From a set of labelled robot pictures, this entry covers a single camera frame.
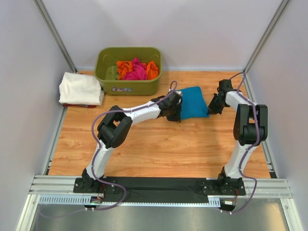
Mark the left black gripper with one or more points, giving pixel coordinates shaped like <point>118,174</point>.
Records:
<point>177,118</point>

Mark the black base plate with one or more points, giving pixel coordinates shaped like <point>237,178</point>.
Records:
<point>94,186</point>
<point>216,187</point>

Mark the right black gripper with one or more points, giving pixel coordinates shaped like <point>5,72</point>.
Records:
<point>211,109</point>

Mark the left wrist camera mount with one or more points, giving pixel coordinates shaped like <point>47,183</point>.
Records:
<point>179,92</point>

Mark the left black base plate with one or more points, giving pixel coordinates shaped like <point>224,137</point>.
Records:
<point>94,186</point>

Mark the folded white t shirt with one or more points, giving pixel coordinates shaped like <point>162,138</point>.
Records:
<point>80,89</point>

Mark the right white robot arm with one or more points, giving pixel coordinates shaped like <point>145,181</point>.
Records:
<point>249,130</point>

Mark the blue t shirt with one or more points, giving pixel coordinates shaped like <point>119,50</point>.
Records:
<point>193,103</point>

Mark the white slotted cable duct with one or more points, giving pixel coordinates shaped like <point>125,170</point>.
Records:
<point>88,200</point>

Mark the olive green plastic tub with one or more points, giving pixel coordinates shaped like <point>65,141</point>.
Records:
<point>106,70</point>

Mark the aluminium frame rail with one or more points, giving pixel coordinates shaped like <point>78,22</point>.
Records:
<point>49,184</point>

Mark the black cloth strip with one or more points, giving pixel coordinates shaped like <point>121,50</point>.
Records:
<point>161,190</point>

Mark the orange t shirt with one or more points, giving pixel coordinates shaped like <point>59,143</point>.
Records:
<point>125,66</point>

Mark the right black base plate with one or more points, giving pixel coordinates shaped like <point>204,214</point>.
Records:
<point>216,187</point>

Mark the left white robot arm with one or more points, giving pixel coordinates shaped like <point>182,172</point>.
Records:
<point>114,128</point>

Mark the pink t shirt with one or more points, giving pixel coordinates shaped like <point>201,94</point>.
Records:
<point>138,71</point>

